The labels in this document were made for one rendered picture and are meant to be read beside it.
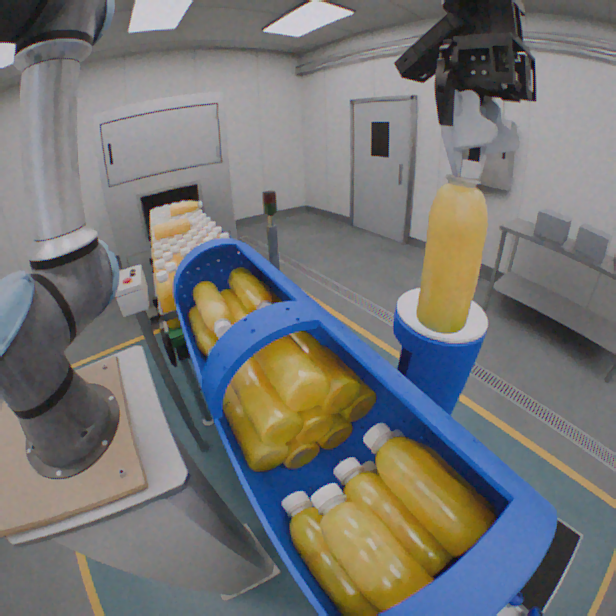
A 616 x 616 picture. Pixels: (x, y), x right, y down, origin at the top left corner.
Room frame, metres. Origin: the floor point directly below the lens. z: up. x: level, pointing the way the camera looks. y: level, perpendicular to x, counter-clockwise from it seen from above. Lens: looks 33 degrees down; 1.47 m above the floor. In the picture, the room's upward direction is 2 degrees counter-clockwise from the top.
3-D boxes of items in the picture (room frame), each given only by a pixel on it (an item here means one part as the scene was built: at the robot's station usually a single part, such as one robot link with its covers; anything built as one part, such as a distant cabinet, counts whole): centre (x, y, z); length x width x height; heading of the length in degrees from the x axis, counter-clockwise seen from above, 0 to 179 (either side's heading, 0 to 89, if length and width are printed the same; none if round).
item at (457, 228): (0.30, -0.18, 1.35); 0.07 x 0.07 x 0.19
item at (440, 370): (0.64, -0.39, 0.59); 0.28 x 0.28 x 0.88
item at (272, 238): (1.30, 0.15, 0.55); 0.04 x 0.04 x 1.10; 29
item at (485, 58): (0.27, -0.19, 1.60); 0.09 x 0.08 x 0.12; 29
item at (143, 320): (0.83, 0.64, 0.50); 0.04 x 0.04 x 1.00; 29
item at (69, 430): (0.17, 0.37, 1.21); 0.15 x 0.15 x 0.10
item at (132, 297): (0.83, 0.64, 1.05); 0.20 x 0.10 x 0.10; 29
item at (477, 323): (0.64, -0.39, 1.03); 0.28 x 0.28 x 0.01
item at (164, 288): (0.82, 0.49, 1.00); 0.07 x 0.07 x 0.19
